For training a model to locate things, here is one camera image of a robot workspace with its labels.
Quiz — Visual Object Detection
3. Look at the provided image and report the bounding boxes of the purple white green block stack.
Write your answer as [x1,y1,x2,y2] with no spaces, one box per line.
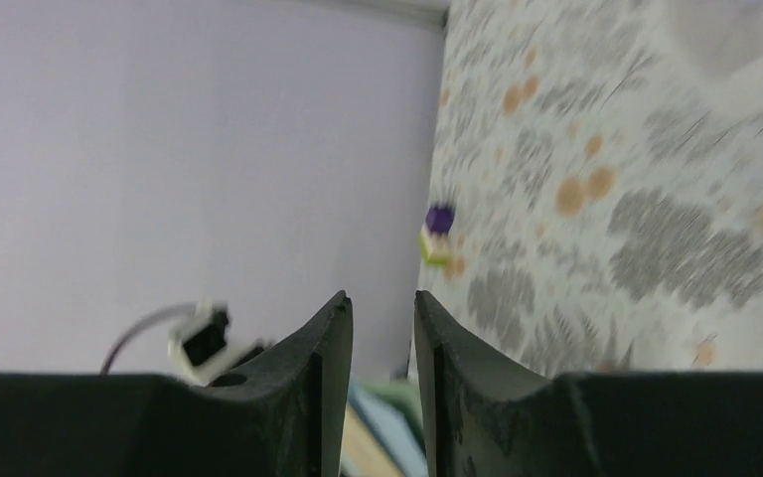
[418,203,455,265]

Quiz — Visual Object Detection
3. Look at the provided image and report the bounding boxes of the white two-compartment plastic bin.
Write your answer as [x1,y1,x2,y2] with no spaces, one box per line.
[661,0,763,119]

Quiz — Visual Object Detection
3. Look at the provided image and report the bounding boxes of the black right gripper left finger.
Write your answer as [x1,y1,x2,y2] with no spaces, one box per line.
[0,291,354,476]

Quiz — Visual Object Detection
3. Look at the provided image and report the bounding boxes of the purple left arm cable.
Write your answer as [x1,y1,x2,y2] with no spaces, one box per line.
[99,302,199,377]

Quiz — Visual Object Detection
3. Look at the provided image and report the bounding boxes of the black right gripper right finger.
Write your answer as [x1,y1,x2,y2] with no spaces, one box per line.
[414,291,763,477]

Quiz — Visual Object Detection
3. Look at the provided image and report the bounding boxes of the gold card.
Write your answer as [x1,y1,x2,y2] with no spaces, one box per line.
[341,405,402,477]

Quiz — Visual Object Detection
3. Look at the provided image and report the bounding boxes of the floral tablecloth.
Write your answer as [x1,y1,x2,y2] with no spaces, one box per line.
[419,1,763,376]

